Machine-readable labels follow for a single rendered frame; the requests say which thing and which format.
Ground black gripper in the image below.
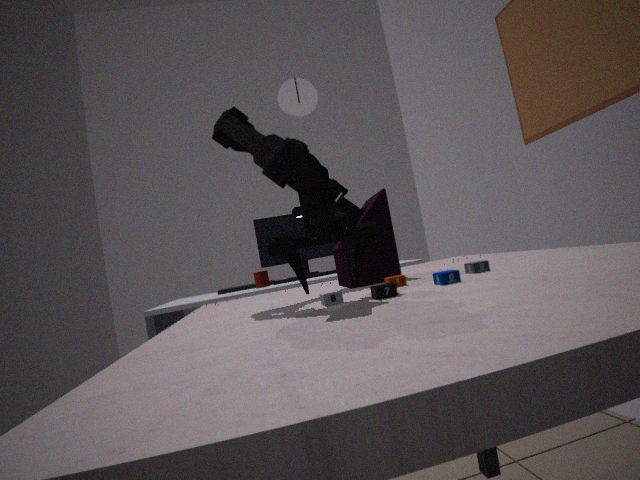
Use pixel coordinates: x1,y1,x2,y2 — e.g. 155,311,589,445
268,195,381,294

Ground blue block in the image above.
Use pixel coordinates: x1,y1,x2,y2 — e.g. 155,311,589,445
432,270,461,286

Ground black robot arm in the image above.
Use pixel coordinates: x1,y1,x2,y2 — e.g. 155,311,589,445
212,107,367,239

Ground orange block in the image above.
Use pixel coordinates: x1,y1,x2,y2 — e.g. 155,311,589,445
384,275,407,287

